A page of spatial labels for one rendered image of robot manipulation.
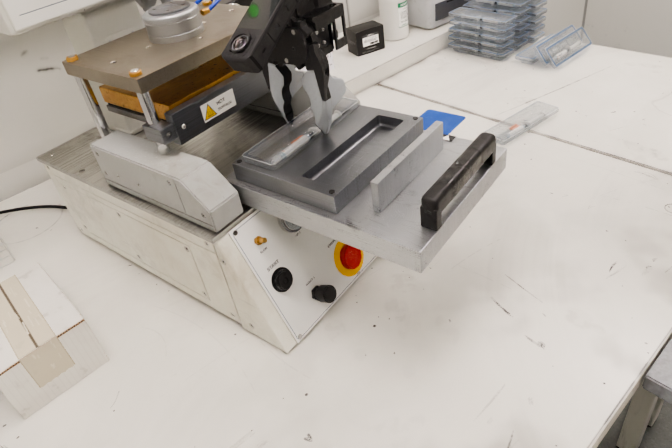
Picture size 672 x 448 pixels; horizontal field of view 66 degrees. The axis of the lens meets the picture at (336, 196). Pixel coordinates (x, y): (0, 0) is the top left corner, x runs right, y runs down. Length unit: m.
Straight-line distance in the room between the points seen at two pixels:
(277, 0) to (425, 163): 0.25
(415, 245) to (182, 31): 0.45
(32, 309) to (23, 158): 0.59
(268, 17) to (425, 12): 1.06
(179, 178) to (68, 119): 0.73
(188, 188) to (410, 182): 0.27
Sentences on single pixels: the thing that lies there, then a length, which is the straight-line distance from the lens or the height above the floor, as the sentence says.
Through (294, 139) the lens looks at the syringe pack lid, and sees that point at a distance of 0.67.
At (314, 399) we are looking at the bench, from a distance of 0.70.
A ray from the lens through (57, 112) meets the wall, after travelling 1.35.
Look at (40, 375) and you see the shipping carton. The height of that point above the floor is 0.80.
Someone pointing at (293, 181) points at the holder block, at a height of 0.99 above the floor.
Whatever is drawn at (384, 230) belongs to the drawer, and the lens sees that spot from 0.55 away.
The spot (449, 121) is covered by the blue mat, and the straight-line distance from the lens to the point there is 1.21.
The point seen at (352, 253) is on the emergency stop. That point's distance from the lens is 0.79.
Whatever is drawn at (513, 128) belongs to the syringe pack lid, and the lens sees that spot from 1.14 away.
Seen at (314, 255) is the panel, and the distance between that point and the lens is 0.75.
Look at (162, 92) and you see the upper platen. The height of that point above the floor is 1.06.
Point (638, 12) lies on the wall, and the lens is 3.07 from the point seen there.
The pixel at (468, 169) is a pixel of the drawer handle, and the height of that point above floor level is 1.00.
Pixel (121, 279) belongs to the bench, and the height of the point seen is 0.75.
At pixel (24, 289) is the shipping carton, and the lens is 0.89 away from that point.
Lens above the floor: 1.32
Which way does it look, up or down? 35 degrees down
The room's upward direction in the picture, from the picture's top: 9 degrees counter-clockwise
